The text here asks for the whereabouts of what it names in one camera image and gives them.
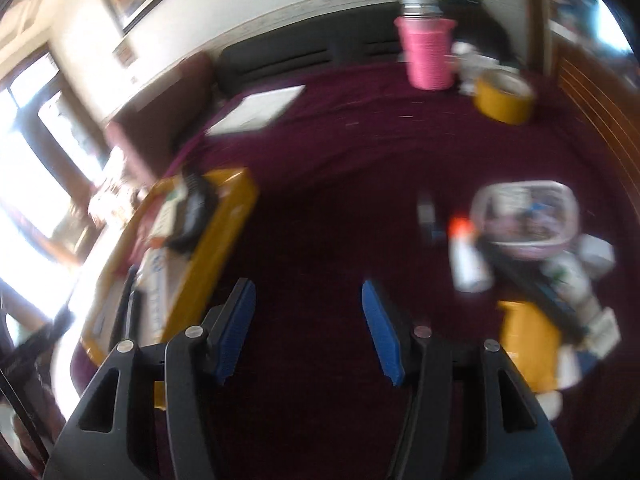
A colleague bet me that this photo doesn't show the crumpled white tissue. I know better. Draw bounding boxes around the crumpled white tissue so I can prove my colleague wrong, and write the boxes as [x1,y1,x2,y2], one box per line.
[452,42,501,96]

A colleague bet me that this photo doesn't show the wooden glass door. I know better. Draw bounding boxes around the wooden glass door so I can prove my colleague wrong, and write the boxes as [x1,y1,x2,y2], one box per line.
[0,50,116,271]

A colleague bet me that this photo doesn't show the pink sleeved bottle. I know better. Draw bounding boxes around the pink sleeved bottle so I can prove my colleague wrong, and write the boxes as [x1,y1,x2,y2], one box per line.
[394,0,458,92]

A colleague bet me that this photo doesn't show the small wall plaque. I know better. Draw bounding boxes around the small wall plaque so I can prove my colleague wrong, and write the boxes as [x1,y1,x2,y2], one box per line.
[112,40,137,66]

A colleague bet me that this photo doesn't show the white barcode box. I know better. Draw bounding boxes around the white barcode box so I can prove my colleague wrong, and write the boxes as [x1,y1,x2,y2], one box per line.
[560,305,621,391]

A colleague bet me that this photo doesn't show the white tissue packet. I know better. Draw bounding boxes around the white tissue packet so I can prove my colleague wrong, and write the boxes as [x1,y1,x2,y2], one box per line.
[537,390,563,421]

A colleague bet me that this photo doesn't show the black sofa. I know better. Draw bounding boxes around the black sofa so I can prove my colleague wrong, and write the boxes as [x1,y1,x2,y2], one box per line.
[216,0,516,101]

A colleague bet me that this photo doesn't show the maroon tablecloth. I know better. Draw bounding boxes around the maroon tablecloth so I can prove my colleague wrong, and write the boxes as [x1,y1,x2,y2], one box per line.
[70,60,640,480]

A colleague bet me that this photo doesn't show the yellow box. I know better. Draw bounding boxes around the yellow box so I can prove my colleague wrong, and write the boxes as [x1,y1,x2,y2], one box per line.
[80,167,258,411]

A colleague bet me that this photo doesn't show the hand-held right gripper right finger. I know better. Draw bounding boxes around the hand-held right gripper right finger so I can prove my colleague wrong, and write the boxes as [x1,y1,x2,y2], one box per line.
[361,280,573,480]

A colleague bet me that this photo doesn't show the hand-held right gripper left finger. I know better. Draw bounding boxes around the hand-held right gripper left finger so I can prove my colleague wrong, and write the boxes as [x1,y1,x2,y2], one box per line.
[44,277,257,480]

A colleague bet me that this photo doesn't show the white papers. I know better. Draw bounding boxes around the white papers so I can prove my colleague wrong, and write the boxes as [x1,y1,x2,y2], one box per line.
[205,85,307,137]

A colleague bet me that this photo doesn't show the brick pattern wooden cabinet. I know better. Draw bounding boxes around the brick pattern wooden cabinet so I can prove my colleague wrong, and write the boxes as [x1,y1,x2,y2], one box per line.
[550,35,640,271]

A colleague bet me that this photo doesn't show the yellow packet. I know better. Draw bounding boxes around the yellow packet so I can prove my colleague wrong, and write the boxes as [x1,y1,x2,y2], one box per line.
[497,300,561,393]

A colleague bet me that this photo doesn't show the clear plastic container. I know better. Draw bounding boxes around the clear plastic container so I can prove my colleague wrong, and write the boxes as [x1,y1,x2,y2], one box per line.
[470,180,581,260]

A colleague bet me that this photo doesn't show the yellow tape roll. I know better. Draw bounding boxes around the yellow tape roll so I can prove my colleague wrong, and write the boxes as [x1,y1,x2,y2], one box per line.
[472,71,535,125]

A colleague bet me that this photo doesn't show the white bottle orange cap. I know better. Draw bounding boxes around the white bottle orange cap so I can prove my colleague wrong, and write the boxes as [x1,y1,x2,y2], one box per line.
[447,216,493,292]

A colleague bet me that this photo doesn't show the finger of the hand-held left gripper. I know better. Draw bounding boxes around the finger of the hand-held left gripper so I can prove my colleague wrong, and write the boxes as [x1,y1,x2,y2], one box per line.
[112,265,143,351]

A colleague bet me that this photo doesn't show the small white square box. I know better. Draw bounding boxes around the small white square box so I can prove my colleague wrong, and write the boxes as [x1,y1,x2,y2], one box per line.
[577,234,616,278]

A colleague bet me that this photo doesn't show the white pill bottle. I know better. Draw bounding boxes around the white pill bottle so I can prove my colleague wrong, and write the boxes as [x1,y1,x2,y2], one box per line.
[542,252,601,311]

